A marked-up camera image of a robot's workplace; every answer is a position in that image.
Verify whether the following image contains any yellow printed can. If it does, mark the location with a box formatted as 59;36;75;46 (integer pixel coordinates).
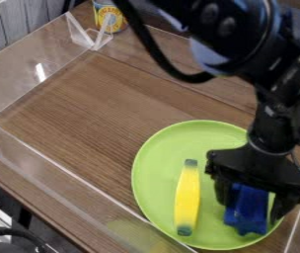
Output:
92;0;130;34

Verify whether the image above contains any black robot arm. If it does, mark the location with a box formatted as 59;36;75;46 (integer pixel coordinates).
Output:
114;0;300;220

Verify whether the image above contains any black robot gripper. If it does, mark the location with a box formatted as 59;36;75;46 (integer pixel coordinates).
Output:
206;139;300;224

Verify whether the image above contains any green round plate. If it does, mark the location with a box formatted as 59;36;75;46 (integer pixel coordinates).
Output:
133;120;267;251

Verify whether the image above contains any yellow toy banana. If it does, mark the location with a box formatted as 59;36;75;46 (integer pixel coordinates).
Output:
174;159;201;236

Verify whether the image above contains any blue cross-shaped block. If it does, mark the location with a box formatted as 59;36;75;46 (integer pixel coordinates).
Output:
225;184;269;236

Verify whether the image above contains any clear acrylic enclosure wall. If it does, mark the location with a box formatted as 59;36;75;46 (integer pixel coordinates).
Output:
0;11;300;253

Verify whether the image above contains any black cable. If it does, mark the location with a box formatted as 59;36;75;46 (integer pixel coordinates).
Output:
0;226;50;253

